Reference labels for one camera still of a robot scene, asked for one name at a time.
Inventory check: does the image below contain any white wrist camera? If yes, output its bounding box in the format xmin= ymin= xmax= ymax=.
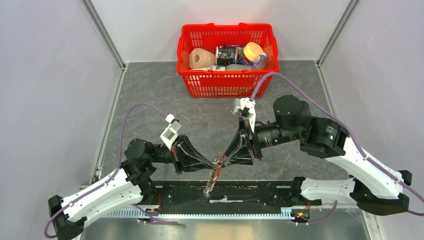
xmin=232 ymin=97 xmax=256 ymax=133
xmin=160 ymin=114 xmax=182 ymax=150

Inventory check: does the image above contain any orange sponge disc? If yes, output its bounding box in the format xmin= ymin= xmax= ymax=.
xmin=243 ymin=41 xmax=264 ymax=62

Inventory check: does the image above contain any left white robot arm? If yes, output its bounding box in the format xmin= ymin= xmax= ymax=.
xmin=45 ymin=134 xmax=213 ymax=240

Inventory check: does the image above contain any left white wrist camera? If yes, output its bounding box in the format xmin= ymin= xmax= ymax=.
xmin=160 ymin=114 xmax=182 ymax=150

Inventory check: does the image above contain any dark snack packet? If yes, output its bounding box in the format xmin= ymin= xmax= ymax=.
xmin=215 ymin=46 xmax=237 ymax=66

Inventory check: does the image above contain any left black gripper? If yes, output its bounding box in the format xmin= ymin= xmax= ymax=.
xmin=150 ymin=133 xmax=215 ymax=175

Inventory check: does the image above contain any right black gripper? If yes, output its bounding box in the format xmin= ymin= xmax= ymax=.
xmin=224 ymin=115 xmax=302 ymax=166

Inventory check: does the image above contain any toilet paper roll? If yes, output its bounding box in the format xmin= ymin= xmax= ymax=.
xmin=189 ymin=48 xmax=216 ymax=69

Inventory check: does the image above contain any clear plastic bottle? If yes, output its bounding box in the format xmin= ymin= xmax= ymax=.
xmin=251 ymin=52 xmax=267 ymax=70

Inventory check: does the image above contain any white toothed cable strip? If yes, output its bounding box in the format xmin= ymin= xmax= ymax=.
xmin=105 ymin=207 xmax=296 ymax=221

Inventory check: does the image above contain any red plastic shopping basket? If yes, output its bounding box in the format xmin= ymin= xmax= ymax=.
xmin=176 ymin=23 xmax=280 ymax=98

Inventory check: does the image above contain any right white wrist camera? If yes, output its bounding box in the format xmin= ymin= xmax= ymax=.
xmin=232 ymin=97 xmax=256 ymax=133

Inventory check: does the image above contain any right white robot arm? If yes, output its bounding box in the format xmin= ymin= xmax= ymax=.
xmin=222 ymin=95 xmax=412 ymax=216

